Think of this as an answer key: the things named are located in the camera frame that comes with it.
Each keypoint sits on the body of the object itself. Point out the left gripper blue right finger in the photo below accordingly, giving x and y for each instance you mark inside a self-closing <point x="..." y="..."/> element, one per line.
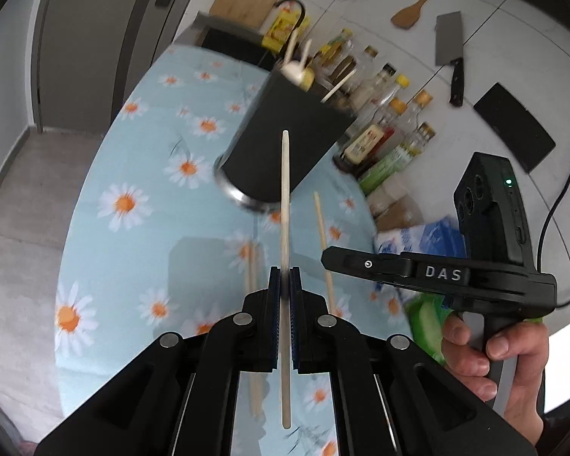
<point x="295" y="289"/>

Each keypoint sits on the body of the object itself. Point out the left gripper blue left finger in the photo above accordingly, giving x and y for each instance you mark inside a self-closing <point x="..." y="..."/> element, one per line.
<point x="273" y="314"/>

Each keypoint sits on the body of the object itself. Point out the small patterned ceramic spoon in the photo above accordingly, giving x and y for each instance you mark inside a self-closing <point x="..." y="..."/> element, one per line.
<point x="307" y="72"/>

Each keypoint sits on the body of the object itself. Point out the cream plastic spoon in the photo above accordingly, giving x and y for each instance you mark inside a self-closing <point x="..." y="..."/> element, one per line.
<point x="292" y="70"/>

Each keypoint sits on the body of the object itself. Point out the blue white salt bag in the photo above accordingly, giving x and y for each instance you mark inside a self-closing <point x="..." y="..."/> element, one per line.
<point x="441" y="237"/>

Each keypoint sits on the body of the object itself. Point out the green sugar bag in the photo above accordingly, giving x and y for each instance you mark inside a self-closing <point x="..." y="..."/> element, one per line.
<point x="426" y="315"/>

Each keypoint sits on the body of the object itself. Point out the brown spice jar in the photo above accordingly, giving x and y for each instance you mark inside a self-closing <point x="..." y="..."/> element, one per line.
<point x="404" y="213"/>

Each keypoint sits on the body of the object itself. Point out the white lid spice jar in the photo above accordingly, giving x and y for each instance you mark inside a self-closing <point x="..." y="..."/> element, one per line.
<point x="386" y="194"/>

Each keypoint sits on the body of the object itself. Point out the black cylindrical utensil holder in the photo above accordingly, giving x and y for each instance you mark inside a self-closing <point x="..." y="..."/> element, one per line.
<point x="249" y="170"/>

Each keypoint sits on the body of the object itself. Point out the blue daisy tablecloth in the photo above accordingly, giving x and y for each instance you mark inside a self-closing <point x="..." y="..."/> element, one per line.
<point x="154" y="245"/>

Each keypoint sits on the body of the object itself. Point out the soy sauce bottle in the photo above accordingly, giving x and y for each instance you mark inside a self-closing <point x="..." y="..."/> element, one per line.
<point x="373" y="135"/>

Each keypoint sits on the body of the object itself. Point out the clear vinegar bottle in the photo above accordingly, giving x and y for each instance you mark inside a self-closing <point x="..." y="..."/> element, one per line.
<point x="370" y="87"/>

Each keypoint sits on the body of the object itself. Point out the yellow cap clear bottle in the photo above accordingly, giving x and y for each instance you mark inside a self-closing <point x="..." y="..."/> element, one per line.
<point x="385" y="95"/>

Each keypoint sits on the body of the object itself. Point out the cooking oil bottle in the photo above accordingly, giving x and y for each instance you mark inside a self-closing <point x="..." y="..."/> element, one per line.
<point x="327" y="53"/>

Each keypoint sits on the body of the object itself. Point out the cleaver knife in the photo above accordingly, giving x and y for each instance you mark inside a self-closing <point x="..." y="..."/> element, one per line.
<point x="449" y="52"/>

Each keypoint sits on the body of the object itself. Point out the black sink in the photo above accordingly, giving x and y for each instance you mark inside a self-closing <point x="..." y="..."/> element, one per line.
<point x="235" y="40"/>

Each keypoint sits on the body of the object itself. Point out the wooden spatula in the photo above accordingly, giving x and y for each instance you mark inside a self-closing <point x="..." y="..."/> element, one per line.
<point x="408" y="16"/>

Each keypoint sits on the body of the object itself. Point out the yellow dish soap bottle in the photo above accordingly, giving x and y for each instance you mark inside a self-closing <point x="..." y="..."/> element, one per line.
<point x="275" y="41"/>

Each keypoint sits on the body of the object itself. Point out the black faucet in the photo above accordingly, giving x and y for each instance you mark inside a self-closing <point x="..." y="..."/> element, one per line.
<point x="291" y="14"/>

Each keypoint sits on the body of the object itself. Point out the grey door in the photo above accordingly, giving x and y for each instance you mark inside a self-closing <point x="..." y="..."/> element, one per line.
<point x="88" y="56"/>

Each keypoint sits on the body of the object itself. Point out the black camera box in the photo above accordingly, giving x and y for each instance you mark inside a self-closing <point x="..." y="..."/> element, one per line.
<point x="491" y="214"/>

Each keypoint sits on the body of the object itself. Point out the black wall outlet panel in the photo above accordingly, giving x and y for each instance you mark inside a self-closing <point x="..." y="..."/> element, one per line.
<point x="516" y="127"/>

